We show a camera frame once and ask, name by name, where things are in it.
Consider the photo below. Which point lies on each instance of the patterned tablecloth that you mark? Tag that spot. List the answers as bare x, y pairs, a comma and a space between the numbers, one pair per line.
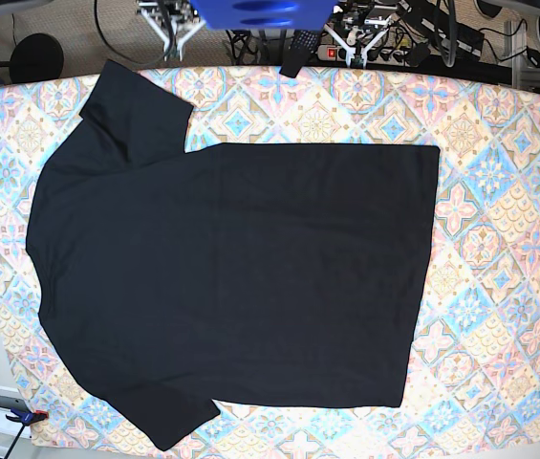
473, 381

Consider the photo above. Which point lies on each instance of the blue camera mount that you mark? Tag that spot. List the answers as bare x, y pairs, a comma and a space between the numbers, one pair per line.
265, 14

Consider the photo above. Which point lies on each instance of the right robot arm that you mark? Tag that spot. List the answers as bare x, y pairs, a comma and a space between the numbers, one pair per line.
175, 22

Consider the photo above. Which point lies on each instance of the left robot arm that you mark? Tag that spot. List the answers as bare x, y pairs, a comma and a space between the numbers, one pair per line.
357, 31

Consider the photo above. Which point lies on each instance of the blue clamp bottom left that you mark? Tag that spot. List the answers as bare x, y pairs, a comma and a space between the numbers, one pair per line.
24, 419

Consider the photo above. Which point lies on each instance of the black T-shirt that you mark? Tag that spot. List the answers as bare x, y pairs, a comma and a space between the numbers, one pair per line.
286, 274

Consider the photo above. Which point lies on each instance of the black round stand base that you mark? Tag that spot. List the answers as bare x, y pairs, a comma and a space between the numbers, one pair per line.
38, 57

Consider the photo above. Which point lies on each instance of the white power strip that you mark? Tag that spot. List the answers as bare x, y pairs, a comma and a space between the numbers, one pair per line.
377, 55

